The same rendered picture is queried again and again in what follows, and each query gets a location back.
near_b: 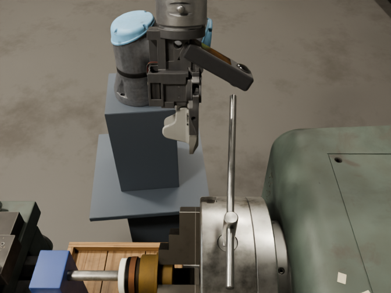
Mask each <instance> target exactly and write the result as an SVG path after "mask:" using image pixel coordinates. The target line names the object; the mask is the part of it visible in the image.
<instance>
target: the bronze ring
mask: <svg viewBox="0 0 391 293"><path fill-rule="evenodd" d="M174 283H175V265H159V260H158V252H157V254H142V256H141V258H139V257H138V256H132V257H128V258H127V261H126V266H125V277H124V288H125V293H157V288H158V285H159V284H160V285H173V284H174Z"/></svg>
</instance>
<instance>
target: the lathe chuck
mask: <svg viewBox="0 0 391 293"><path fill-rule="evenodd" d="M207 199H213V200H216V202H214V203H207V202H201V200H207ZM226 210H227V197H226V196H202V197H201V198H200V293H257V267H256V257H255V243H254V232H253V224H252V219H251V213H250V208H249V205H248V202H247V199H246V198H245V197H244V196H235V197H234V212H235V213H237V215H238V217H239V220H238V224H237V230H236V236H235V238H236V239H237V248H236V249H235V250H234V289H232V290H227V289H226V288H225V285H226V252H224V251H222V250H221V249H220V248H219V247H218V239H219V237H220V236H221V235H222V229H223V219H224V215H225V213H226Z"/></svg>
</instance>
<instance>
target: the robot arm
mask: <svg viewBox="0 0 391 293"><path fill-rule="evenodd" d="M155 9H156V19H155V18H154V16H153V15H152V13H150V12H146V11H144V10H136V11H132V12H127V13H125V14H122V15H121V16H119V17H117V18H116V19H115V20H114V21H113V23H112V25H111V43H112V45H113V51H114V56H115V62H116V68H117V73H116V78H115V83H114V92H115V97H116V98H117V100H118V101H119V102H121V103H123V104H125V105H128V106H135V107H140V106H148V105H149V106H161V108H174V107H175V105H177V108H176V113H175V114H174V115H171V116H169V117H167V118H166V119H165V120H164V126H165V127H164V128H163V129H162V133H163V136H164V137H166V138H169V139H172V140H176V141H181V142H185V143H188V144H189V153H190V154H193V153H194V152H195V150H196V149H197V147H198V121H199V103H201V80H202V75H201V73H202V72H203V70H204V69H205V70H207V71H209V72H210V73H212V74H214V75H216V76H218V77H219V78H221V79H223V80H225V81H227V82H228V83H229V84H230V85H232V86H234V87H237V88H239V89H241V90H243V91H247V90H248V89H249V88H250V86H251V85H252V83H253V82H254V79H253V76H252V74H251V71H250V70H249V69H248V67H247V66H245V65H243V64H240V63H237V62H235V61H233V60H231V59H230V58H228V57H227V56H225V55H223V54H221V53H220V52H218V51H216V50H214V49H212V48H211V47H210V46H211V38H212V19H210V18H207V0H155ZM187 104H188V105H189V108H188V107H187ZM187 113H188V114H189V115H187Z"/></svg>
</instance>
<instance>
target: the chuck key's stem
mask: <svg viewBox="0 0 391 293"><path fill-rule="evenodd" d="M238 220H239V217H238V215H237V213H235V212H227V213H225V215H224V219H223V229H222V238H223V246H226V229H227V228H233V229H234V239H235V236H236V230H237V224H238Z"/></svg>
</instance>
